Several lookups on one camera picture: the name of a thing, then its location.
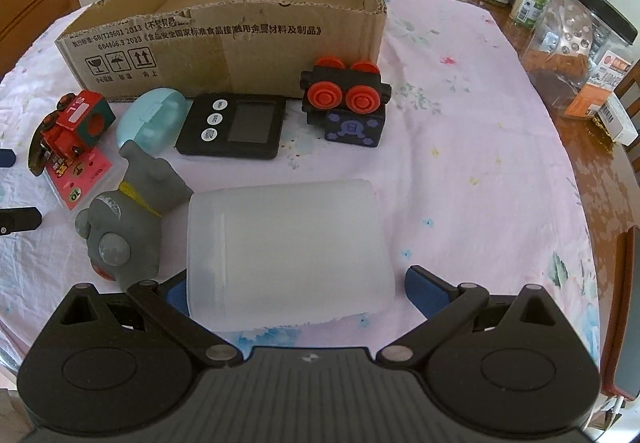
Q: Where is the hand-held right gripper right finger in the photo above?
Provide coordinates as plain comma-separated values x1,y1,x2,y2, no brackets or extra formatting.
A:
375,265,581,370

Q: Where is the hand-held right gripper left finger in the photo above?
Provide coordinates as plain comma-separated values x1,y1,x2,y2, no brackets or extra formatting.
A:
50,272,241,370

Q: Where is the red robot toy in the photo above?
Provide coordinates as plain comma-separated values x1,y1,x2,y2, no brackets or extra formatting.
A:
27,90,117,178

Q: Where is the pink card box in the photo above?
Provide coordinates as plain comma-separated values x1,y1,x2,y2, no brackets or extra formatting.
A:
44,148,112,211

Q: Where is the grey rubber toy figure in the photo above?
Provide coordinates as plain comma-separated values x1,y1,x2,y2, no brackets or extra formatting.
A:
75,140,195,285

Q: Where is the white translucent plastic container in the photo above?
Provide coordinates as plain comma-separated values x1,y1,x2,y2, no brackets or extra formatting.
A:
186,179,397,331

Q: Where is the light blue plastic case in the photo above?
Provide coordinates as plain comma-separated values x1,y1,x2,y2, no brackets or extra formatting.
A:
116,87,192,158

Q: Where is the black digital timer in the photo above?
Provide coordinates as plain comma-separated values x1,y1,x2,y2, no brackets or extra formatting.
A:
175,93,287,160

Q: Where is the black toy with orange wheels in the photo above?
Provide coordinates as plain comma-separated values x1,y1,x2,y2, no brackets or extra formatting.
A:
299,57,392,150

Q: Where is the brown cardboard box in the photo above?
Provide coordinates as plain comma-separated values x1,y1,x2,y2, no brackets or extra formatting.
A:
54,0,390,102

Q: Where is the pink floral tablecloth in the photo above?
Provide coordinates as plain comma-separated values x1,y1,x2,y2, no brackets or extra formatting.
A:
0,0,601,374

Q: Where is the wooden chair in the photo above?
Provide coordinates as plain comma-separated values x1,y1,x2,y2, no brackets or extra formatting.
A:
0,0,82,78
597,225,640,399

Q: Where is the white barcode box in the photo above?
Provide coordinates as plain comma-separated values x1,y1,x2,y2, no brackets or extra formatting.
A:
597,95,640,146

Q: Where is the orange carton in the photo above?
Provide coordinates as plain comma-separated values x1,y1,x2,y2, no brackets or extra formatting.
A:
565,50,633,118

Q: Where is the large clear black-lid container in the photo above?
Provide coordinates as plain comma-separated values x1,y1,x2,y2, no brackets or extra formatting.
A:
522,0,640,111

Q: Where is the jar with green lid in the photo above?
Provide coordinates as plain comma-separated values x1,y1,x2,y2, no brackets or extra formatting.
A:
509,0,550,28

